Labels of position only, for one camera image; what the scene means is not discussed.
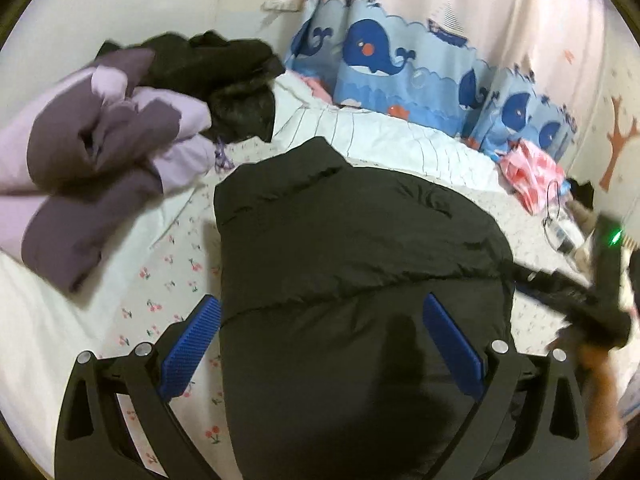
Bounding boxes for pink checked cloth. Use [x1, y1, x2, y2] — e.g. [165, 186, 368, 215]
[497, 139, 568, 216]

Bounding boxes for brown tree wall sticker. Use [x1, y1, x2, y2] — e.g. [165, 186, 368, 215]
[599, 95, 640, 192]

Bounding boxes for whale print curtain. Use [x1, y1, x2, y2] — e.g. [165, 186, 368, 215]
[282, 0, 621, 171]

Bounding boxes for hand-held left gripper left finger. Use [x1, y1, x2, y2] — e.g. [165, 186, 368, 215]
[54, 295, 222, 480]

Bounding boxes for white charger with black cable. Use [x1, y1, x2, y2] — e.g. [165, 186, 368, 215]
[547, 215, 588, 256]

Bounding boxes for black crumpled jacket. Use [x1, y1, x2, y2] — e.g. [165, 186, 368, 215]
[97, 30, 286, 143]

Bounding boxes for black puffer jacket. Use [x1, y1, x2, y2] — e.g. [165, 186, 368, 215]
[213, 136, 516, 480]

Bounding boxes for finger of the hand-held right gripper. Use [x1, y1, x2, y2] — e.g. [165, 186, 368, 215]
[511, 266, 593, 311]

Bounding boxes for small black cloth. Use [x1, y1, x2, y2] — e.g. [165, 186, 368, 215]
[570, 179, 595, 206]

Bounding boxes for person's right forearm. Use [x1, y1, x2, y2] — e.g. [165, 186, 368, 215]
[547, 332, 628, 461]

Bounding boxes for purple two-tone jacket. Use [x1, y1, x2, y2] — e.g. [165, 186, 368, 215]
[0, 47, 221, 293]

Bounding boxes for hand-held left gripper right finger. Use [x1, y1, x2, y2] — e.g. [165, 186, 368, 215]
[423, 294, 592, 480]

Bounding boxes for white striped quilt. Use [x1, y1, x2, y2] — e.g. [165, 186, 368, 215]
[270, 72, 503, 191]

